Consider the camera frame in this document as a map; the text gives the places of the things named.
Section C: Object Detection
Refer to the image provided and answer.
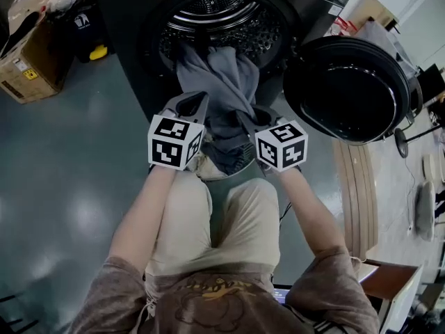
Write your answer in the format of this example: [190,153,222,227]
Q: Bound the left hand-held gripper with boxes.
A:
[146,91,211,172]

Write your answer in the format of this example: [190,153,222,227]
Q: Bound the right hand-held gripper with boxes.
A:
[236,105,310,177]

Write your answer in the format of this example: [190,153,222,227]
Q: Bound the pale green laundry basket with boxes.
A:
[193,130,259,182]

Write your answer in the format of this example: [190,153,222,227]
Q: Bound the grey clothing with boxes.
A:
[175,43,262,175]

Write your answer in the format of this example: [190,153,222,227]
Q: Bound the black washing machine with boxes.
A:
[92,0,355,142]

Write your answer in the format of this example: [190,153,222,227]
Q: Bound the person's right forearm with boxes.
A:
[277,167,350,260]

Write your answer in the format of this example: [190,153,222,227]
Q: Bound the person's left forearm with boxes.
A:
[111,165,175,274]

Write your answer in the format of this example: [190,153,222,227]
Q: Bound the round black washing machine door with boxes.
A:
[282,35,415,147]

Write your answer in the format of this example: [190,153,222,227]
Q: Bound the person's beige trousers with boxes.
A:
[144,174,282,278]

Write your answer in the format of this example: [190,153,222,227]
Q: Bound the pile of red label bags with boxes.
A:
[330,15,362,38]

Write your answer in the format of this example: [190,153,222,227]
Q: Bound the black bin with yellow lid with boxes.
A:
[41,0,112,64]

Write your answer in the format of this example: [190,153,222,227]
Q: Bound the black standing fan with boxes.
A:
[394,125,445,159]

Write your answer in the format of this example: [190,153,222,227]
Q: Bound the black chair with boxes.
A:
[405,64,425,118]

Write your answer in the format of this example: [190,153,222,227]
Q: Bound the brown cardboard box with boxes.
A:
[0,0,76,104]

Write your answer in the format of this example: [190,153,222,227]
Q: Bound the small lit screen device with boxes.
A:
[273,284,293,305]

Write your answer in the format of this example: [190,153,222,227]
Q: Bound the round beige cushion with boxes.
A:
[422,153,445,180]

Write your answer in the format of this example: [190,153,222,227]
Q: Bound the oblong beige cushion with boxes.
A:
[415,181,437,241]

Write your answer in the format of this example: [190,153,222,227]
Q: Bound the person's brown printed t-shirt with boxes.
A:
[67,245,382,334]

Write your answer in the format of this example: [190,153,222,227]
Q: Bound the white top wooden table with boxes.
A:
[357,258,425,334]

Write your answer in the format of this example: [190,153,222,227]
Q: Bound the black cable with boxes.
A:
[277,200,295,229]

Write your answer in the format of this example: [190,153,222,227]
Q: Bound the black white striped strap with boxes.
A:
[311,320,334,334]

